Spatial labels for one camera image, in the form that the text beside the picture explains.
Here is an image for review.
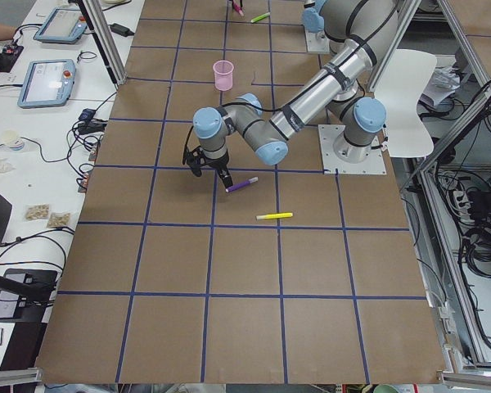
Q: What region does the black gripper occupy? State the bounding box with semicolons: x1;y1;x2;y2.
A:
182;146;233;188

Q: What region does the purple highlighter pen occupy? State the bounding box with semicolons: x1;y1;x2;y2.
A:
225;177;259;193

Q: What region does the pink highlighter pen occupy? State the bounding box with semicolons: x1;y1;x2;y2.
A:
231;0;245;17

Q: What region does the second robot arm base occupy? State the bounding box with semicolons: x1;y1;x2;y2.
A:
301;0;330;54

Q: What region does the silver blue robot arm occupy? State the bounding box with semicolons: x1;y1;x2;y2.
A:
182;1;399;187

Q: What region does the pink mesh cup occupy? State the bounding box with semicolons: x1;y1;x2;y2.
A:
213;60;234;92

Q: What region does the yellow highlighter pen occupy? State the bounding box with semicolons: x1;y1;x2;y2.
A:
255;212;294;220

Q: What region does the right snack bag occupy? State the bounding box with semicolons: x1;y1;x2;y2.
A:
47;212;71;228

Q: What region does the snack bag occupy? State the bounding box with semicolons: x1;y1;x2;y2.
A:
24;204;51;221
47;212;71;228

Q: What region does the green highlighter pen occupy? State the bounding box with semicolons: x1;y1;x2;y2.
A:
250;12;271;24

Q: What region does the black power adapter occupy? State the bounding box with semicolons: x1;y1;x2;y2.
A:
110;23;134;37

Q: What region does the left snack bag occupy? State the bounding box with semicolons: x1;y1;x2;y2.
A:
24;204;51;221

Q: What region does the lower teach pendant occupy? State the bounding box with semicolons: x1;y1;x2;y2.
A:
17;59;76;109

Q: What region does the teach pendant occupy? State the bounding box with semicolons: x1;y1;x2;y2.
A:
34;8;88;44
17;59;76;109

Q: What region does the white chair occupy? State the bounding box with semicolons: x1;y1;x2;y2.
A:
374;49;437;158

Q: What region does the upper teach pendant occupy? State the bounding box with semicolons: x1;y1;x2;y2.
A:
34;8;88;44

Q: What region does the black monitor stand base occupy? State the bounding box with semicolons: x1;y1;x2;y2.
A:
0;269;57;323

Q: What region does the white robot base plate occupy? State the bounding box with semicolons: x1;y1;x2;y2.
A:
318;124;386;175

